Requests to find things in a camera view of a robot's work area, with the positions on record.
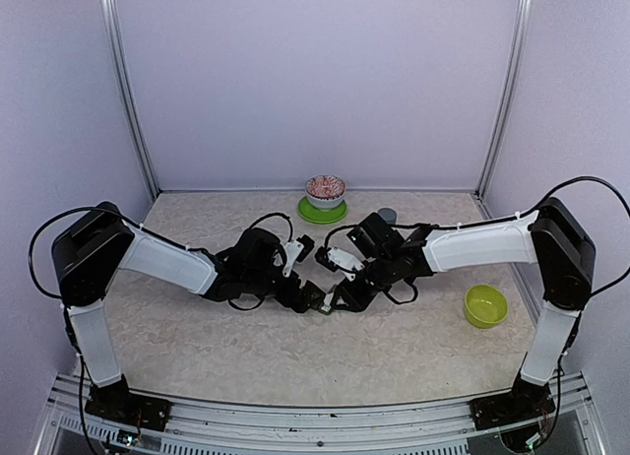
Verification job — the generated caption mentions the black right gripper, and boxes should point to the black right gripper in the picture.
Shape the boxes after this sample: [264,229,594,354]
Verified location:
[329,254,396,313]

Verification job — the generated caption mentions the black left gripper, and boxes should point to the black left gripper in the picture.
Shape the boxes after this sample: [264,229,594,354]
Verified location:
[244,267,326,313]

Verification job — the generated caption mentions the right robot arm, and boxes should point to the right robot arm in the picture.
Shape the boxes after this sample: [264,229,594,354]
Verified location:
[316,191,599,420]

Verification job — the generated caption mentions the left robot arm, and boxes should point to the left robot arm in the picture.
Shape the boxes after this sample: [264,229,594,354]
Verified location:
[32,202,325,421]

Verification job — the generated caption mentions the green plate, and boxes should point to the green plate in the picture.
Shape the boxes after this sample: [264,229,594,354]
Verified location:
[297,196,347,225]

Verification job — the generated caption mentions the amber bottle grey cap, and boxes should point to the amber bottle grey cap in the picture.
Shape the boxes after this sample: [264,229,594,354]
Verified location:
[377,208,398,225]

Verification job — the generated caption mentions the red patterned white bowl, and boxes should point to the red patterned white bowl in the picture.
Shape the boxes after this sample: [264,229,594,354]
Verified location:
[305,174,347,210]

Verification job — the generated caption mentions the lime green bowl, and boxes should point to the lime green bowl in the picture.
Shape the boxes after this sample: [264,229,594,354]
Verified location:
[464,285,510,329]

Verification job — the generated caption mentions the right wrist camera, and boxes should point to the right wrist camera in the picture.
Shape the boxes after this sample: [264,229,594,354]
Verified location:
[315,246,364,281]

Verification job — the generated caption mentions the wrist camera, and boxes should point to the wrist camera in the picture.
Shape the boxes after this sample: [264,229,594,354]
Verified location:
[275,234,315,278]
[315,246,364,281]

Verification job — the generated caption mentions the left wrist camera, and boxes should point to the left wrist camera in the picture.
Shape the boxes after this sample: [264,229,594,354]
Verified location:
[275,234,315,278]

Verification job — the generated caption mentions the front aluminium rail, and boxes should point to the front aluminium rail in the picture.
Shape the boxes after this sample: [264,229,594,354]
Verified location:
[40,373,611,454]

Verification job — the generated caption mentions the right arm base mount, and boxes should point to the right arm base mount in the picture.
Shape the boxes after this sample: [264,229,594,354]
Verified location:
[470,375,556,430]

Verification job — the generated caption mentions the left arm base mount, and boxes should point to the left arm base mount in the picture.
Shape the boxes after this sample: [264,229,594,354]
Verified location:
[85,387,171,431]

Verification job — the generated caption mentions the right aluminium frame post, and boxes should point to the right aluminium frame post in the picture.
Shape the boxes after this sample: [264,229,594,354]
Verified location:
[475,0,534,201]

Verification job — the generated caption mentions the aluminium frame post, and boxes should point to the aluminium frame post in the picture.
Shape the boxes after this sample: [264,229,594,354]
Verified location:
[475,0,534,201]
[100,0,161,202]

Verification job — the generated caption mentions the left aluminium frame post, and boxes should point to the left aluminium frame post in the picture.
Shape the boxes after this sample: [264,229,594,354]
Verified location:
[100,0,161,202]

